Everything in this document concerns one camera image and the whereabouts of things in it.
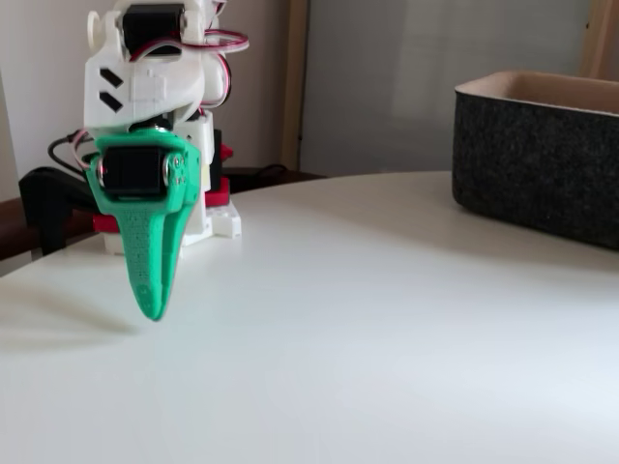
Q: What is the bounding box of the light wooden post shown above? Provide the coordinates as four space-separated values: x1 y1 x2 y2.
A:
578 0 619 81

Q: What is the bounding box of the black USB cable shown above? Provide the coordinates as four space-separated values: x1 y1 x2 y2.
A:
46 130 96 176

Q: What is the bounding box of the beige wooden door frame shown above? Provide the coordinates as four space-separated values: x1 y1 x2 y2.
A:
279 0 310 171

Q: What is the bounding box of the thin black cable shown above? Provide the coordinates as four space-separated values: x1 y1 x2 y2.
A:
258 162 291 183

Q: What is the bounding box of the black and red clamp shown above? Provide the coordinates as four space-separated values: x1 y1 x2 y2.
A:
207 128 235 207
17 166 122 257

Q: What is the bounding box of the dark grey felt basket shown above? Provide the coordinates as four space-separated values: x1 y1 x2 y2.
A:
453 69 619 251

